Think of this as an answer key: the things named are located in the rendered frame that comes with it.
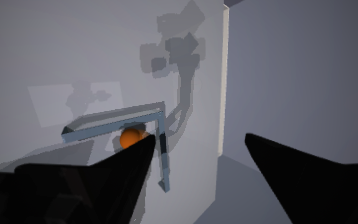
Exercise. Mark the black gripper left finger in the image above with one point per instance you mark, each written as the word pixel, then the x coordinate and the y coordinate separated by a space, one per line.
pixel 109 189

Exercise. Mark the clear low corner walls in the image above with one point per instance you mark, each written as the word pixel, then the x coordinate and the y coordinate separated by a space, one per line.
pixel 154 130

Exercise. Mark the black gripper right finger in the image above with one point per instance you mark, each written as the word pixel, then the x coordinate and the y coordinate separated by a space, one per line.
pixel 311 190

